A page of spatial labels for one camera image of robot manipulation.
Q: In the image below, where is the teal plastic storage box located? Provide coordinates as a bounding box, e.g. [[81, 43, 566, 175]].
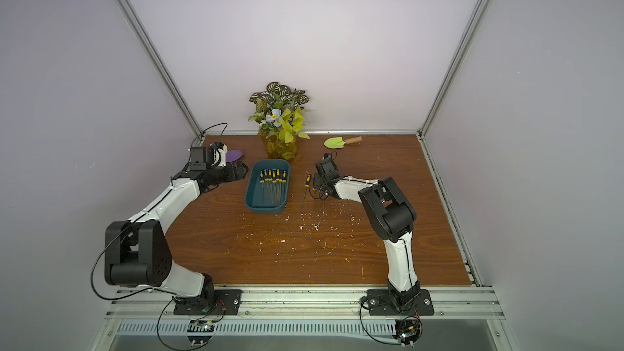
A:
[[245, 159, 290, 215]]

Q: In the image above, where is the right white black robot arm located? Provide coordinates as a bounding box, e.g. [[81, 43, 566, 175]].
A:
[[313, 154, 421, 311]]

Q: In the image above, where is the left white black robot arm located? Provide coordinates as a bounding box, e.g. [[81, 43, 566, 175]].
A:
[[102, 142, 249, 304]]

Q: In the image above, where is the amber vase with plants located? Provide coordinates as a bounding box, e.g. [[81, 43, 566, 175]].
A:
[[248, 81, 310, 163]]

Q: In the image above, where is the left controller board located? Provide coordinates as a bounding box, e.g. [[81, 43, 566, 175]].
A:
[[186, 319, 216, 349]]

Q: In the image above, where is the controller board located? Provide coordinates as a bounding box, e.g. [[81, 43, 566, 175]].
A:
[[394, 316, 423, 347], [186, 319, 216, 349]]

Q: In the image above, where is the right controller board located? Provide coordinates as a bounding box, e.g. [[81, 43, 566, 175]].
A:
[[394, 316, 423, 347]]

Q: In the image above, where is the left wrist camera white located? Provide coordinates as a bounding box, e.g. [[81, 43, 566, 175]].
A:
[[210, 141, 228, 167]]

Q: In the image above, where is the purple trowel pink handle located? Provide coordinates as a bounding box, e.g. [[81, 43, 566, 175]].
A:
[[226, 149, 245, 163]]

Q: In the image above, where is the green trowel wooden handle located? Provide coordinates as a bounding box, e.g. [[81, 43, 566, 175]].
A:
[[323, 136, 362, 150]]

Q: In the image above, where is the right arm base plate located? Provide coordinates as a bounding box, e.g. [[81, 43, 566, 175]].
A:
[[366, 289, 435, 316]]

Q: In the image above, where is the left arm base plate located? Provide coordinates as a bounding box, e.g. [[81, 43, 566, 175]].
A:
[[173, 289, 243, 316]]

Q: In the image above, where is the aluminium front rail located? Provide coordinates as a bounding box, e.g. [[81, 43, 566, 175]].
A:
[[104, 284, 505, 319]]

